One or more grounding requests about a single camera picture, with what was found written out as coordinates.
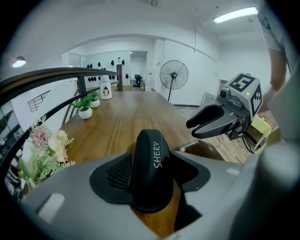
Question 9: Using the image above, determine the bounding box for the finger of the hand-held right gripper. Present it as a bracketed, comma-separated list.
[186, 104, 225, 129]
[191, 109, 240, 140]

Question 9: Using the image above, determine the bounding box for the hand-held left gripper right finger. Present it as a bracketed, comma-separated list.
[168, 151, 244, 240]

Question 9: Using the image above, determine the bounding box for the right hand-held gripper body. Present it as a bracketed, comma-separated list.
[217, 73, 263, 141]

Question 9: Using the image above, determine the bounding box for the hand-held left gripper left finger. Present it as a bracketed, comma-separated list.
[22, 151, 162, 240]

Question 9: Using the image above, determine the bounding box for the person's right forearm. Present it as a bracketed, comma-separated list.
[260, 46, 288, 113]

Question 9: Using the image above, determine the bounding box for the open brown cardboard box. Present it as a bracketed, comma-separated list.
[174, 140, 225, 162]

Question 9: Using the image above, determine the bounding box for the yellow chair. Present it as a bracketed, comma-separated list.
[250, 115, 273, 150]

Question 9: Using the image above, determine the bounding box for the black standing fan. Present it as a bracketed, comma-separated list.
[159, 60, 189, 104]

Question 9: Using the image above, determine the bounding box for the pastel flower bouquet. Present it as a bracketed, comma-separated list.
[18, 116, 76, 189]

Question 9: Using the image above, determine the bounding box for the white dispenser with red label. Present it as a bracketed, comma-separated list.
[147, 71, 157, 91]

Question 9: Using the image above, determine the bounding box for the small plant in white pot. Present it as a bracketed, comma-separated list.
[90, 91, 101, 108]
[71, 95, 93, 120]

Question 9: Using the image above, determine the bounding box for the person's white shirt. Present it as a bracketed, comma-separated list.
[231, 0, 300, 240]

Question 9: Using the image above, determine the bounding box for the long ceiling light tube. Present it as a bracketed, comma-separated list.
[212, 6, 259, 23]

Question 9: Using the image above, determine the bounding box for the white bottle with penguin print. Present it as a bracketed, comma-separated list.
[99, 81, 113, 101]

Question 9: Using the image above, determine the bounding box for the grey pendant lamp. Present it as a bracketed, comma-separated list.
[12, 56, 26, 68]

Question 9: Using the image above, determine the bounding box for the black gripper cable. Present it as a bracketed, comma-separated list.
[242, 135, 257, 155]

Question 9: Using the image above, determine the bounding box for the group of black wall-hung items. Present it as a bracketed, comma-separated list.
[86, 60, 129, 83]

